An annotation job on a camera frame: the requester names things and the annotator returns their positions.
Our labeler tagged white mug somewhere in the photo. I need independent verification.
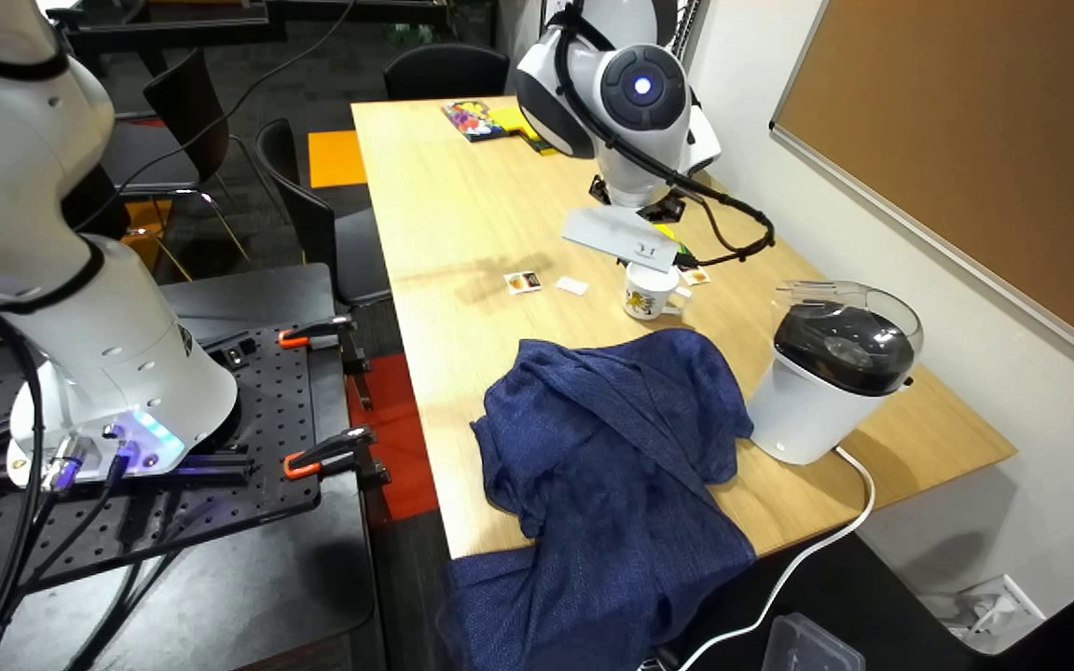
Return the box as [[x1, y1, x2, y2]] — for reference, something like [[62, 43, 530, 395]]
[[624, 260, 697, 328]]

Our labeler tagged blue cloth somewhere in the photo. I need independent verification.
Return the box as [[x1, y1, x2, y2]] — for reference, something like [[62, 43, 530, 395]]
[[439, 328, 760, 671]]

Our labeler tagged yellow snack packet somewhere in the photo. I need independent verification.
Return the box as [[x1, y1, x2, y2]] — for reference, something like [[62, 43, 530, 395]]
[[439, 96, 505, 144]]

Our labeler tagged orange black clamp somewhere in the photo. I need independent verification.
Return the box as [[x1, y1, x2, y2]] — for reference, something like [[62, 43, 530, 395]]
[[271, 313, 361, 355], [281, 426, 395, 491]]

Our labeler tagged black office chair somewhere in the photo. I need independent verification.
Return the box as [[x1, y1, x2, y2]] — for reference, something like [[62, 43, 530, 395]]
[[380, 40, 515, 103], [250, 117, 399, 313], [86, 50, 252, 265]]

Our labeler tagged white popcorn maker clear lid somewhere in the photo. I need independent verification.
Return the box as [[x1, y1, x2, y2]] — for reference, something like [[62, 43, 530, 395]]
[[747, 274, 924, 471]]

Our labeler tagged black perforated mounting board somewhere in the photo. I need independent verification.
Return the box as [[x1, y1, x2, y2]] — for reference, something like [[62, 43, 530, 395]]
[[0, 324, 327, 617]]

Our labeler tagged clear plastic container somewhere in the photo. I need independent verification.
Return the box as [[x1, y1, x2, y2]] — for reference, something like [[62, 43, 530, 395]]
[[760, 612, 869, 671]]

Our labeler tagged dark background desk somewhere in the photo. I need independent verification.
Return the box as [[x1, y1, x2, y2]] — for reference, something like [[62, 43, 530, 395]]
[[44, 0, 271, 67]]

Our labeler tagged brown cork board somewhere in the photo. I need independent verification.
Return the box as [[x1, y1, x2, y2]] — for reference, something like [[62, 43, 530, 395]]
[[770, 0, 1074, 404]]

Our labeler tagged clear plastic packaging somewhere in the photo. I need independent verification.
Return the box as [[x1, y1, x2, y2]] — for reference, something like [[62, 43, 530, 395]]
[[921, 569, 1049, 656]]

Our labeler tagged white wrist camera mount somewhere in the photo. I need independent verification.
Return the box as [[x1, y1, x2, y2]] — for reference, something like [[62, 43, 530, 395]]
[[559, 200, 678, 272]]

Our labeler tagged white power cable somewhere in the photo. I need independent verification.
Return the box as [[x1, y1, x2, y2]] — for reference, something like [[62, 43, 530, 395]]
[[671, 442, 880, 671]]

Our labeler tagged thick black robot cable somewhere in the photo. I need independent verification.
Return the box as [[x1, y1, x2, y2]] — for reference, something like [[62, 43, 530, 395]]
[[0, 324, 80, 671]]

